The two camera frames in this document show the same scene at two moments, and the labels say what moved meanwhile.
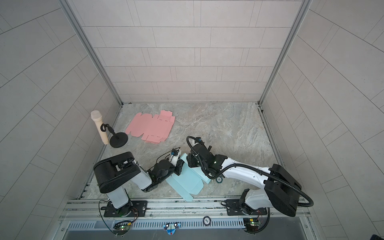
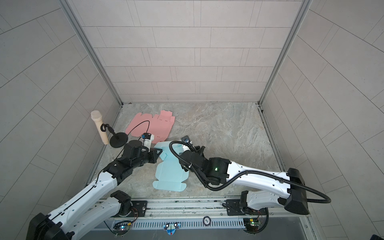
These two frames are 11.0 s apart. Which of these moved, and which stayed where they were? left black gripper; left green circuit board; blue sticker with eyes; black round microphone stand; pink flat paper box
Moved: left black gripper
Stayed: black round microphone stand; pink flat paper box; left green circuit board; blue sticker with eyes
